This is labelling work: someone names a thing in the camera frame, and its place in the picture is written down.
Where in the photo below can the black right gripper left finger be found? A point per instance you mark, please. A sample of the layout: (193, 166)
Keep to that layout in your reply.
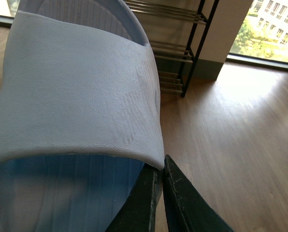
(139, 211)

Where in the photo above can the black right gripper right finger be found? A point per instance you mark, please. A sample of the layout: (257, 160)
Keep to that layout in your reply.
(186, 210)

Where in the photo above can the light blue slipper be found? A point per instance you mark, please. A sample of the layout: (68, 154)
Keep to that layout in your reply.
(79, 115)

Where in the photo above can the black metal shoe rack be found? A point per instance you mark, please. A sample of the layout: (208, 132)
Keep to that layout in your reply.
(176, 82)

